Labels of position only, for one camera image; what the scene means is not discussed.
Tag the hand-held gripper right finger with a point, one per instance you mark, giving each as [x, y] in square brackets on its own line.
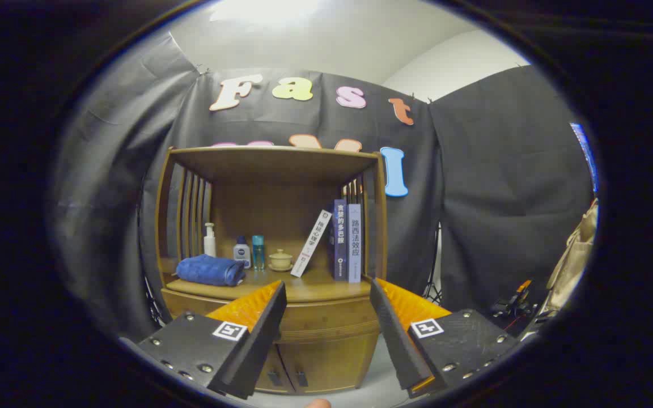
[400, 345]

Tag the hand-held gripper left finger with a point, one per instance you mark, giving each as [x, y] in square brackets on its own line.
[258, 345]

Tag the wooden drawer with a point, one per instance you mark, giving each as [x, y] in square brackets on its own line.
[326, 320]

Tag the wooden cabinet door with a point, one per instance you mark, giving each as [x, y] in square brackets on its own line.
[276, 368]
[332, 362]

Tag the wooden countertop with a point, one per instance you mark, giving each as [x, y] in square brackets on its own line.
[315, 286]

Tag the wooden cabinet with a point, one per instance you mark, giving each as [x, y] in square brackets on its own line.
[281, 164]

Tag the black tripod stand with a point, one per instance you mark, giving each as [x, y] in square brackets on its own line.
[434, 283]

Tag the beige lidded teacup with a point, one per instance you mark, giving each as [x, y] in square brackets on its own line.
[280, 260]

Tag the blue folded towel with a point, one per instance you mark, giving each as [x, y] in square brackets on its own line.
[207, 271]

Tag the white bottle with blue cap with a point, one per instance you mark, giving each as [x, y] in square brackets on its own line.
[242, 254]

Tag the clear blue bottle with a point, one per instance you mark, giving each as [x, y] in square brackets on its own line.
[258, 252]

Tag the lilac grey book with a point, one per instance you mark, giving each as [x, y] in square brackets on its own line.
[354, 243]

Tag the white pump bottle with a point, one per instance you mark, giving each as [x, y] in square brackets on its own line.
[210, 245]

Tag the dark navy book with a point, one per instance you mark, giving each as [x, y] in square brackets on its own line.
[331, 255]

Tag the white book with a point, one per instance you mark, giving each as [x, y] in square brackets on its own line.
[310, 243]

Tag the black and orange tool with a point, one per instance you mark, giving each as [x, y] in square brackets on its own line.
[511, 306]

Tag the blue spine book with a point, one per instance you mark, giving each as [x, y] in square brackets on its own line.
[340, 238]

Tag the black backdrop cloth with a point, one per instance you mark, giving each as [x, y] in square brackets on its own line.
[502, 198]

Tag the beige bag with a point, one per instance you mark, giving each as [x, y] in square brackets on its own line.
[573, 255]

